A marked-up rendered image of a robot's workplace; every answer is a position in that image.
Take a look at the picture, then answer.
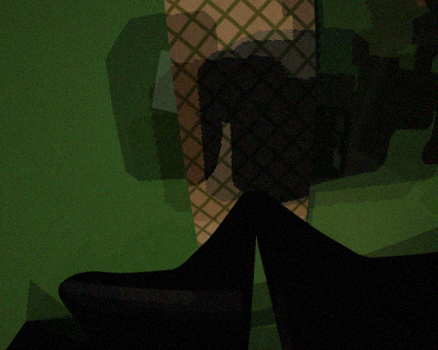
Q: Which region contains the tan woven strip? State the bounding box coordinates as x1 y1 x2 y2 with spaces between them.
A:
164 0 316 246

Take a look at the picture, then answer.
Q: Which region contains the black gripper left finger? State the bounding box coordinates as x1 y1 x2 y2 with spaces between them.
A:
58 191 255 350

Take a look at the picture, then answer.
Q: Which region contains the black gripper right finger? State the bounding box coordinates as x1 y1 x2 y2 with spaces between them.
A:
254 191 438 350

